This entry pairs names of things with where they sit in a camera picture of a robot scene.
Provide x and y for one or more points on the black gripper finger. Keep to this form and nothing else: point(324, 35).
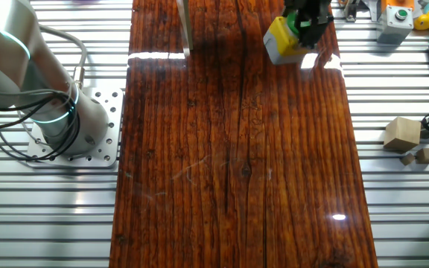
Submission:
point(309, 33)
point(292, 22)

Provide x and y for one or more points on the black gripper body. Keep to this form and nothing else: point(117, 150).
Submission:
point(307, 7)

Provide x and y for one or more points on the yellow green push button box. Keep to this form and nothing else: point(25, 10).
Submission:
point(279, 42)

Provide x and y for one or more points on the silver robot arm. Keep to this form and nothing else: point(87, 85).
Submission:
point(21, 63)

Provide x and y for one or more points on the grey box green button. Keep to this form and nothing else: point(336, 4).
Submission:
point(395, 24)

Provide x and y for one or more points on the large wooden cube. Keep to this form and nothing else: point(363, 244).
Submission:
point(401, 134)

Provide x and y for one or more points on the wood grain table mat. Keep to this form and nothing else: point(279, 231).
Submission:
point(237, 156)

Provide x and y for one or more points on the small wooden cube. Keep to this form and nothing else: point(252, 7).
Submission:
point(408, 159)

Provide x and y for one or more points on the medium wooden cube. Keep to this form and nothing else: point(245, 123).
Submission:
point(426, 155)

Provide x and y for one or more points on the aluminium robot mounting plate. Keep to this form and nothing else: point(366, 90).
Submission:
point(106, 111)

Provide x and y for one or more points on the grey metal bracket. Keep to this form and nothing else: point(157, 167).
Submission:
point(352, 9)

